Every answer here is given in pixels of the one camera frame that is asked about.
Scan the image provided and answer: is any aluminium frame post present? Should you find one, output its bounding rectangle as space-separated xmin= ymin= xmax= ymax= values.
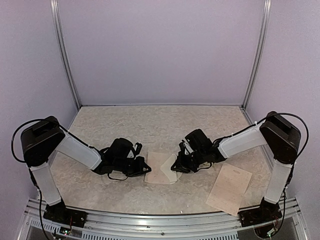
xmin=49 ymin=0 xmax=82 ymax=111
xmin=241 ymin=0 xmax=272 ymax=110

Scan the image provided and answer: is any aluminium frame post left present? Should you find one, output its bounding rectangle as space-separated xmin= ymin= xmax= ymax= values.
xmin=49 ymin=0 xmax=82 ymax=111

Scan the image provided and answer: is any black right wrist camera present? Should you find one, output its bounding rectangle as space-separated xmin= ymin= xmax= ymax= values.
xmin=185 ymin=128 xmax=212 ymax=151

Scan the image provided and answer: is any aluminium frame post right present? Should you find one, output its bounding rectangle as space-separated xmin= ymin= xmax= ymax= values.
xmin=241 ymin=0 xmax=272 ymax=110

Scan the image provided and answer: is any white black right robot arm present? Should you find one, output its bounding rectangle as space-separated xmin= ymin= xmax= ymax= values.
xmin=170 ymin=111 xmax=301 ymax=205

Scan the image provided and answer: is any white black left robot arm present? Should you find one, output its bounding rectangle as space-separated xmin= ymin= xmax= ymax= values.
xmin=20 ymin=116 xmax=152 ymax=207

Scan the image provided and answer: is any pink envelope with flap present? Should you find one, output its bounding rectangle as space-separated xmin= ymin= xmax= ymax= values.
xmin=144 ymin=151 xmax=183 ymax=185

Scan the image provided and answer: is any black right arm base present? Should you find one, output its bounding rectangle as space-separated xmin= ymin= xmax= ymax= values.
xmin=238 ymin=198 xmax=283 ymax=228

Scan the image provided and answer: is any aluminium front rail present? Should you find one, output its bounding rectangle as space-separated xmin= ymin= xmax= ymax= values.
xmin=14 ymin=197 xmax=311 ymax=240

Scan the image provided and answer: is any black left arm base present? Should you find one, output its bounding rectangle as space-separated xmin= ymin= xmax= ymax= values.
xmin=43 ymin=200 xmax=87 ymax=228

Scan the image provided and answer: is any black left camera cable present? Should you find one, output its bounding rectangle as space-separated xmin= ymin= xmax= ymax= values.
xmin=10 ymin=119 xmax=61 ymax=163

